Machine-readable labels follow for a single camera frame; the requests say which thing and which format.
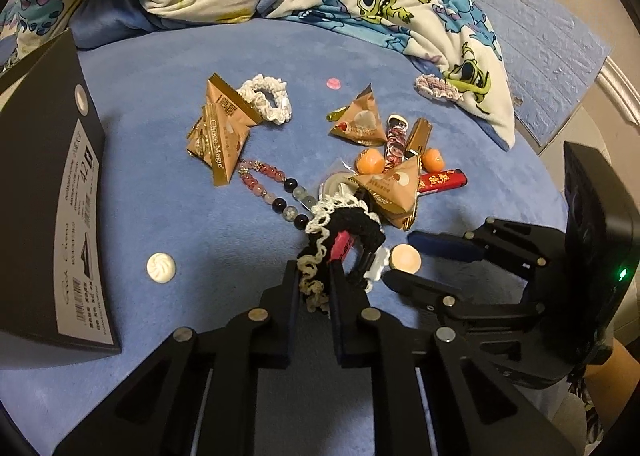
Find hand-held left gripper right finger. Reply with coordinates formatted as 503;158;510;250
329;261;578;456

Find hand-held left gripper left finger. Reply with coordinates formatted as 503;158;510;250
52;260;301;456

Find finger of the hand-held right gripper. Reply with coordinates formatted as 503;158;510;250
407;218;566;277
385;270;546;337

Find red lighter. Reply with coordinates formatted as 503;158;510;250
417;171;469;194

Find black scrunchie with lace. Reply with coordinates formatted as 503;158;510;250
296;186;388;319

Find round clear plastic lid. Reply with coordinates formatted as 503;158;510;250
320;171;358;201

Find black shoe box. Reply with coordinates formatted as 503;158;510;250
0;28;122;356

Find person's right forearm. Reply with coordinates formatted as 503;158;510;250
582;338;640;402

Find white hair clip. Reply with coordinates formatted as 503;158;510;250
362;246;391;293

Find gold triangular snack packet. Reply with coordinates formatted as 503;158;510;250
186;108;213;164
327;83;388;147
206;74;266;129
207;108;253;187
350;157;423;231

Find small red packet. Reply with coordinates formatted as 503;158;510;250
330;231;356;264

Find small orange ball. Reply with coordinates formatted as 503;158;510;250
421;148;447;171
355;148;386;174

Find gold bar snack packet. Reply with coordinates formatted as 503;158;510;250
402;118;432;159

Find round white candy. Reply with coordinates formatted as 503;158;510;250
146;252;177;283

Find pink and white scrunchie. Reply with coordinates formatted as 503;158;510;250
415;74;463;100

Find blue bed sheet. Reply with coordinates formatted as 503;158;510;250
0;10;571;456

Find beaded bracelet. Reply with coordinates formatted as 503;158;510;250
237;160;321;229

